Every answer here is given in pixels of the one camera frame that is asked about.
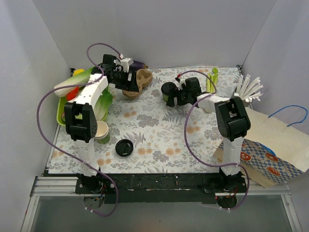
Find green paper coffee cup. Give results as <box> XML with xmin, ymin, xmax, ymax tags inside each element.
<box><xmin>162</xmin><ymin>93</ymin><xmax>169</xmax><ymax>102</ymax></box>

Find black cup lid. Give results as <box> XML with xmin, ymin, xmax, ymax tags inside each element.
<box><xmin>115</xmin><ymin>139</ymin><xmax>134</xmax><ymax>157</ymax></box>
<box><xmin>161</xmin><ymin>82</ymin><xmax>177</xmax><ymax>96</ymax></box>

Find cardboard cup carrier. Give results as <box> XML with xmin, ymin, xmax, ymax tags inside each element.
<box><xmin>122</xmin><ymin>69</ymin><xmax>153</xmax><ymax>100</ymax></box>

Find checkered paper takeout bag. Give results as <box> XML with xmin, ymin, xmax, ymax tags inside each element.
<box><xmin>213</xmin><ymin>108</ymin><xmax>309</xmax><ymax>188</ymax></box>

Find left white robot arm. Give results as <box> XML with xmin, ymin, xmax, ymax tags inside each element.
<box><xmin>64</xmin><ymin>54</ymin><xmax>139</xmax><ymax>176</ymax></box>

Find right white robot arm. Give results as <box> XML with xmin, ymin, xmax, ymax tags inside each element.
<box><xmin>161</xmin><ymin>77</ymin><xmax>251</xmax><ymax>192</ymax></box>

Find purple eggplant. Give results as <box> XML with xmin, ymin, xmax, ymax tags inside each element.
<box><xmin>129</xmin><ymin>60</ymin><xmax>148</xmax><ymax>71</ymax></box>

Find celery stalk toy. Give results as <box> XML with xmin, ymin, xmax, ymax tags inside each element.
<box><xmin>204</xmin><ymin>67</ymin><xmax>219</xmax><ymax>113</ymax></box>

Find floral table mat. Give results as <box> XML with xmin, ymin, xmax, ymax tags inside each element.
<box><xmin>48</xmin><ymin>67</ymin><xmax>242</xmax><ymax>174</ymax></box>

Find napa cabbage toy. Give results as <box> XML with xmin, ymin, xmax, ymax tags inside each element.
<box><xmin>94</xmin><ymin>89</ymin><xmax>112</xmax><ymax>121</ymax></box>

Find long white cabbage toy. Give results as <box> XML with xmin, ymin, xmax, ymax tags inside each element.
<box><xmin>54</xmin><ymin>68</ymin><xmax>93</xmax><ymax>97</ymax></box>

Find yellow pepper toy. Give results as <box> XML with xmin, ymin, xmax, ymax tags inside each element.
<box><xmin>73</xmin><ymin>69</ymin><xmax>84</xmax><ymax>76</ymax></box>

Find straw holder with straws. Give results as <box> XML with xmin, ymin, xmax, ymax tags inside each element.
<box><xmin>232</xmin><ymin>74</ymin><xmax>264</xmax><ymax>107</ymax></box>

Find red pepper toy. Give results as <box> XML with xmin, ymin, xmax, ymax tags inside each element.
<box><xmin>66</xmin><ymin>87</ymin><xmax>79</xmax><ymax>101</ymax></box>

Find stacked green paper cups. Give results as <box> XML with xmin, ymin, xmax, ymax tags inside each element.
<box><xmin>95</xmin><ymin>121</ymin><xmax>110</xmax><ymax>144</ymax></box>

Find black cup lid on mat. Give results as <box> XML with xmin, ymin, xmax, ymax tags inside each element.
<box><xmin>115</xmin><ymin>139</ymin><xmax>134</xmax><ymax>157</ymax></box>

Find green vegetable basket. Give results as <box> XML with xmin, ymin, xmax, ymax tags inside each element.
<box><xmin>56</xmin><ymin>74</ymin><xmax>110</xmax><ymax>126</ymax></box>

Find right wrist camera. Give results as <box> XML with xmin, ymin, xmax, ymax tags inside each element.
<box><xmin>175</xmin><ymin>74</ymin><xmax>186</xmax><ymax>90</ymax></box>

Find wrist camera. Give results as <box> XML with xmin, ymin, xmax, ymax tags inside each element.
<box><xmin>175</xmin><ymin>74</ymin><xmax>186</xmax><ymax>90</ymax></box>
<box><xmin>120</xmin><ymin>58</ymin><xmax>134</xmax><ymax>73</ymax></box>

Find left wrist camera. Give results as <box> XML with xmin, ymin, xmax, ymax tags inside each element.
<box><xmin>120</xmin><ymin>58</ymin><xmax>134</xmax><ymax>73</ymax></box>

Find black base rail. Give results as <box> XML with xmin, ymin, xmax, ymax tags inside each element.
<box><xmin>75</xmin><ymin>173</ymin><xmax>247</xmax><ymax>204</ymax></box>

